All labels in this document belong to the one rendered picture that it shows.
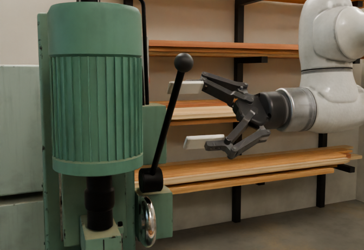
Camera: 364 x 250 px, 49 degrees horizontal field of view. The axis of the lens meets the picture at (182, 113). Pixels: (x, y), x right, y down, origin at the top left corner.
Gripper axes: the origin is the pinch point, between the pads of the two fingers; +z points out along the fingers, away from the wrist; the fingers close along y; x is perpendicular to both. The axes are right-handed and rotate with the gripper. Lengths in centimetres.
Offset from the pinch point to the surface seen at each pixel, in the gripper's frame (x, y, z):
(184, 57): 9.7, 4.6, 0.6
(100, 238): -21.2, -12.5, 14.8
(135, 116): -3.1, 2.5, 8.0
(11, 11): -123, 209, 47
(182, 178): -185, 100, -67
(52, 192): -34.2, 6.6, 23.3
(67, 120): -3.4, 2.3, 20.1
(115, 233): -21.7, -11.6, 11.8
